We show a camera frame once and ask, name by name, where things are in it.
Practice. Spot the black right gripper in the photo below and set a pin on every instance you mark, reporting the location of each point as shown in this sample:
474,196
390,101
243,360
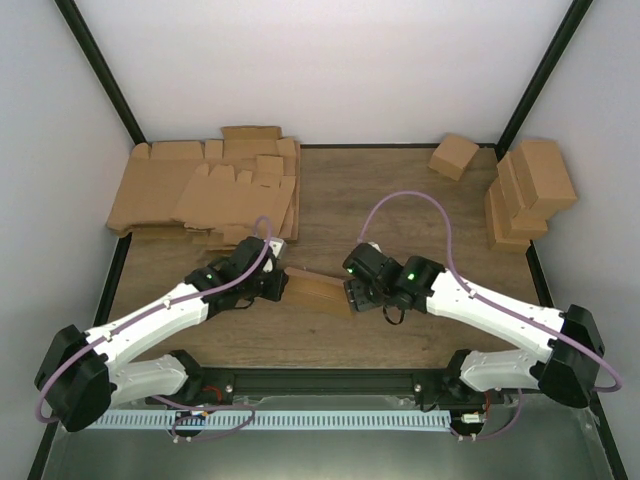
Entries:
360,300

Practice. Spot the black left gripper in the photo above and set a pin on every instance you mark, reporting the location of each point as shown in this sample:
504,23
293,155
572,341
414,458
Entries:
281,281

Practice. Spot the brown cardboard box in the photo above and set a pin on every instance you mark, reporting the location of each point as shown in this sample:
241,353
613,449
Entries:
319,292

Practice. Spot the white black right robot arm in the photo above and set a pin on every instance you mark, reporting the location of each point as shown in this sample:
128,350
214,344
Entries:
555,352

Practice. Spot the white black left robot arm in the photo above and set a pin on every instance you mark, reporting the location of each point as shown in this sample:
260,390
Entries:
84,373

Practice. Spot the lower folded brown box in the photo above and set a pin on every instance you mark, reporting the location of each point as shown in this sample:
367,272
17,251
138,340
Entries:
495,215

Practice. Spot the folded brown box tilted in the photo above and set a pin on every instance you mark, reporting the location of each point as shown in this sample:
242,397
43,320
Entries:
452,156

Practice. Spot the top folded brown box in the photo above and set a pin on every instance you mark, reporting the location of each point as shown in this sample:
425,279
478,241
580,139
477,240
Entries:
543,179

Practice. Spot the stack of flat cardboard blanks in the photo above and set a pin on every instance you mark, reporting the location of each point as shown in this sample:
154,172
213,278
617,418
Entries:
211,192

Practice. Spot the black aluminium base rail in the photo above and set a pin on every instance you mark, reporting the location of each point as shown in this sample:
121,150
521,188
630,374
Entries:
225,385

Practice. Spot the light blue slotted cable duct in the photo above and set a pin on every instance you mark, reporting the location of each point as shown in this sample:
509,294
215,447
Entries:
400,420

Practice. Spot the black left frame post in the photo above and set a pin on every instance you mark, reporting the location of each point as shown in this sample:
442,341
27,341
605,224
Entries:
80,30

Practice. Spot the black frame post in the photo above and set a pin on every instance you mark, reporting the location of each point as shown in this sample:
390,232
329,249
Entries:
80,30
555,50

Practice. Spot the black right frame post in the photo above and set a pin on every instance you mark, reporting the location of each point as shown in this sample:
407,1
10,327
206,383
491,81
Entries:
555,50

